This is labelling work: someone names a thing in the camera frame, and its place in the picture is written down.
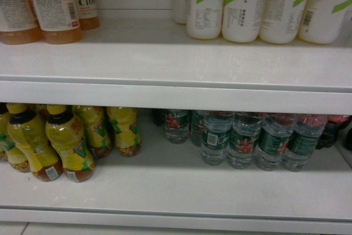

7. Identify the yellow lemon tea bottle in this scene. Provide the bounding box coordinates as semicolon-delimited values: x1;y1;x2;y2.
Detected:
72;105;112;159
46;105;95;183
106;106;141;157
6;103;63;182
1;102;30;173

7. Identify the white yellow drink bottle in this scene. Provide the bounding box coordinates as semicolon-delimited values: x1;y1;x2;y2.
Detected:
186;0;224;40
259;0;307;44
298;0;351;44
222;0;266;43

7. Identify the cola bottle red label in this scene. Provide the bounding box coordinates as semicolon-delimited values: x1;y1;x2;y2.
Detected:
316;115;351;150

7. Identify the water bottle green label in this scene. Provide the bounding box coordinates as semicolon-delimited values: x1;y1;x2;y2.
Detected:
190;110;207;147
255;113;298;171

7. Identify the white upper shelf board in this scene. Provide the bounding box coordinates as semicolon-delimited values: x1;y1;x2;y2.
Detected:
0;9;352;116

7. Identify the water bottle right rear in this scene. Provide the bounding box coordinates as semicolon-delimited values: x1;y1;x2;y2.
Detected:
282;114;328;172

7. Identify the water bottle barcode label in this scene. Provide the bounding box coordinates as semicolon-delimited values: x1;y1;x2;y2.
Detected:
201;111;234;166

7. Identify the orange drink bottle middle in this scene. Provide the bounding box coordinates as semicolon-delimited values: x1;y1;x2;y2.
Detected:
32;0;83;45

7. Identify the white metal shelf board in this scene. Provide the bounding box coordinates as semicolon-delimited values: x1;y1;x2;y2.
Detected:
1;126;351;234

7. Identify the water bottle red players label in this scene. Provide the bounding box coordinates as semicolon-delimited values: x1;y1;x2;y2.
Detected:
227;112;265;170

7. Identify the water bottle far left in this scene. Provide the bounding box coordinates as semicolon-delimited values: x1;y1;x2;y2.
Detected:
164;109;189;144

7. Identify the orange drink bottle left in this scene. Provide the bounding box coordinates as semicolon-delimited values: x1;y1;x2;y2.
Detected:
1;0;43;45

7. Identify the orange C100 drink bottle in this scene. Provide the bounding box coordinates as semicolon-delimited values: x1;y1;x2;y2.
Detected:
68;0;101;31

